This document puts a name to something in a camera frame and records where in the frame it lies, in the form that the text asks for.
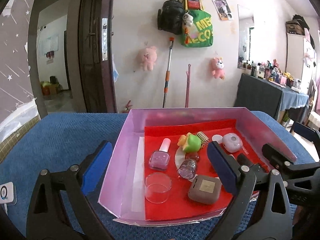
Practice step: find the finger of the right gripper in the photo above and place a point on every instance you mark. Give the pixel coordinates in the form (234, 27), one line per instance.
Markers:
(309, 134)
(278, 160)

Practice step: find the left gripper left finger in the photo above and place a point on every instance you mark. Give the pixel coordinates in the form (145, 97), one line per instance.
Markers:
(47, 216)

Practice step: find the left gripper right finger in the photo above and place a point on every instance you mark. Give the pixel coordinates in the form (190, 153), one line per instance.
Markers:
(271, 218)

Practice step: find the pink round gadget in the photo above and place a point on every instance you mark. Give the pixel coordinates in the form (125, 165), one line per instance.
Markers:
(232, 142)

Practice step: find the brown square compact case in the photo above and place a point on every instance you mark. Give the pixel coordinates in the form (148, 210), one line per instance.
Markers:
(205, 189)

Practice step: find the gold studded cylinder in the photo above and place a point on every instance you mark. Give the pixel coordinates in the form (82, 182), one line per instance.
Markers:
(203, 138)

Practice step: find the glitter bottle with red cap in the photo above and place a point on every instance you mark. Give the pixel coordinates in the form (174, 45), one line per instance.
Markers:
(188, 167)

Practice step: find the green and orange toy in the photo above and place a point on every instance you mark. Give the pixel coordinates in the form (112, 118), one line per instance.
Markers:
(189, 143)

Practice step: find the clear plastic cup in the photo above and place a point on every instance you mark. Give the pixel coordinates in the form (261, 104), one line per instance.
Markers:
(157, 187)

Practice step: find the purple nail polish bottle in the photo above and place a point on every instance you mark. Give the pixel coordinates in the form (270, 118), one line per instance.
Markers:
(159, 160)

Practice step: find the white charger puck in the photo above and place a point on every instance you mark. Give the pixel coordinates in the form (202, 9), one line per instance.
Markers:
(8, 194)

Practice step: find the side table with blue cloth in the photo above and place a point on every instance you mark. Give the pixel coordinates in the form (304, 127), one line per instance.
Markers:
(260, 95)

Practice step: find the white wardrobe cabinet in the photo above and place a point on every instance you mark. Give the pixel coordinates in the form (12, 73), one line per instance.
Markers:
(301, 60)

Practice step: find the cosmetics clutter on table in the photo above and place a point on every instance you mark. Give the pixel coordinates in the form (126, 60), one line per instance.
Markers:
(263, 75)

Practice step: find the red Miniso paper liner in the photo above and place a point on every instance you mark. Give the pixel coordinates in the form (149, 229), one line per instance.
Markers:
(180, 180)

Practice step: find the blue textured table cloth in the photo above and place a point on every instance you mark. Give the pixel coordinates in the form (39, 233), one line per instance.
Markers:
(60, 140)

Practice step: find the purple cardboard tray box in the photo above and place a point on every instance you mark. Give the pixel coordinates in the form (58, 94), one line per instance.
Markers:
(123, 188)

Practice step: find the pink plush toy right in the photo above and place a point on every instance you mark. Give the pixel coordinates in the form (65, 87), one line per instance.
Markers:
(217, 68)

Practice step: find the pink plush toy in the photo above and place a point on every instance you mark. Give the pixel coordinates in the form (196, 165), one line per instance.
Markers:
(147, 58)
(217, 68)

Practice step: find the bag on wardrobe top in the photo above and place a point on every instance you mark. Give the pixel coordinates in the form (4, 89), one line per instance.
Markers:
(297, 25)

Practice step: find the star patterned curtain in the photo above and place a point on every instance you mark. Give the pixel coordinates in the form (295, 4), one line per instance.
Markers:
(15, 78)

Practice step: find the mop with orange grip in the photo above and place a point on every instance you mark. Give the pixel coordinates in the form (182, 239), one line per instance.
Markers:
(167, 75)

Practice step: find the green tote bag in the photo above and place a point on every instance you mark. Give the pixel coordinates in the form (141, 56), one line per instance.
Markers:
(200, 35)

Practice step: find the pink plush toy left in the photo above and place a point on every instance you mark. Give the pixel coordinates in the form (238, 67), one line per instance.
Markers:
(147, 58)

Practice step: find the red framed picture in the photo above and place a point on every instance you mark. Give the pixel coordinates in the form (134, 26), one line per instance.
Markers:
(193, 5)

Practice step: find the dark wooden door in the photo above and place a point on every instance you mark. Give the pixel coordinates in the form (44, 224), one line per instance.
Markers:
(95, 56)

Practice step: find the wall mirror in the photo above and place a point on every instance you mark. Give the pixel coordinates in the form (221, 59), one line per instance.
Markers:
(246, 25)

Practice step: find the photo poster on wall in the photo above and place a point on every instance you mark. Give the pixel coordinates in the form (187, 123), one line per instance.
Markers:
(223, 10)

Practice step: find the small white plush keychain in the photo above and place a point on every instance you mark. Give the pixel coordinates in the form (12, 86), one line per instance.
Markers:
(187, 20)

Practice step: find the black backpack on wall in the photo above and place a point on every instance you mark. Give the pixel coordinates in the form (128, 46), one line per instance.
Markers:
(169, 18)

